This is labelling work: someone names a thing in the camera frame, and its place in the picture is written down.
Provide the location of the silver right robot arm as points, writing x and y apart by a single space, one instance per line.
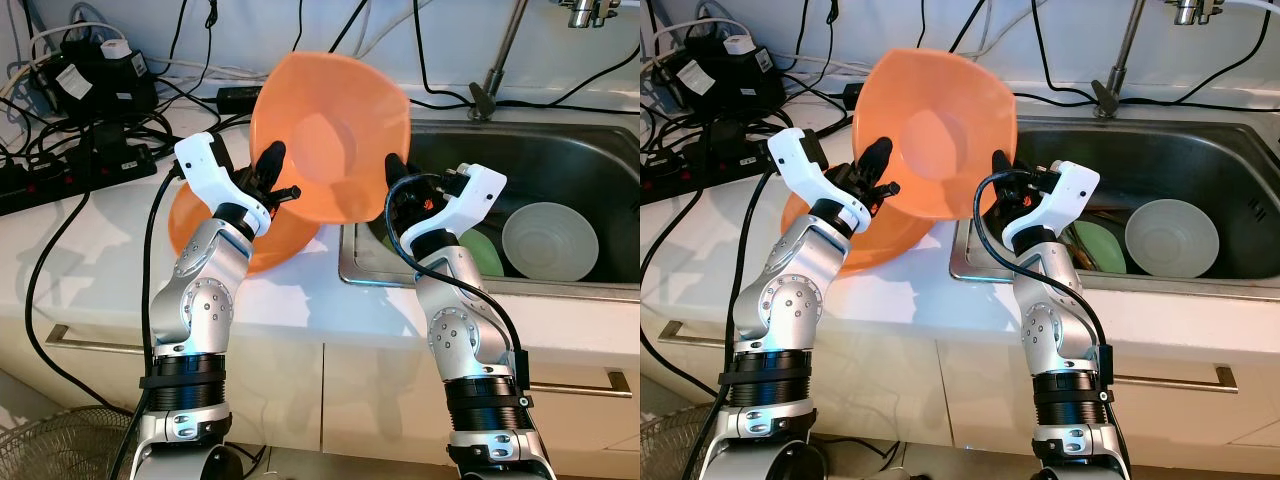
460 340
1050 330

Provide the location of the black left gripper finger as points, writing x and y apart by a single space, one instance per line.
877 160
272 162

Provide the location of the grey floor fan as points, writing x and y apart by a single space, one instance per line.
55 450
675 450

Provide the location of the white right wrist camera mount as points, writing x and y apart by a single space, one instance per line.
1075 188
480 190

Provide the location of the green plate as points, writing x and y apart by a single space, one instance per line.
1100 245
485 255

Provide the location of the black power adapter brick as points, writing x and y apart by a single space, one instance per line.
238 98
857 95

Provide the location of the stainless steel sink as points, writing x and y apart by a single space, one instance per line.
560 160
1170 155

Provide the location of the orange plastic bowl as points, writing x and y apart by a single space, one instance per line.
330 140
290 245
900 245
940 130

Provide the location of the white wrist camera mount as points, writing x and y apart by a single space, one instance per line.
205 165
1075 188
800 160
480 190

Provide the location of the black power strip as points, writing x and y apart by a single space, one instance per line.
680 170
50 185

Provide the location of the black charger with white label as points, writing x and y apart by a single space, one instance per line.
720 85
95 90

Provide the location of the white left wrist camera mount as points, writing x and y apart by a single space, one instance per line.
205 165
800 160

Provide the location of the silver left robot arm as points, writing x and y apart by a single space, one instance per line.
195 300
780 310

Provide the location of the white ceramic bowl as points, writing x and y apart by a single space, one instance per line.
550 242
1172 238

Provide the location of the white kitchen cabinet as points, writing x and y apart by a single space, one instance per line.
350 390
930 390

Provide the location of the chrome kitchen faucet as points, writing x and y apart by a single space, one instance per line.
485 100
1105 97

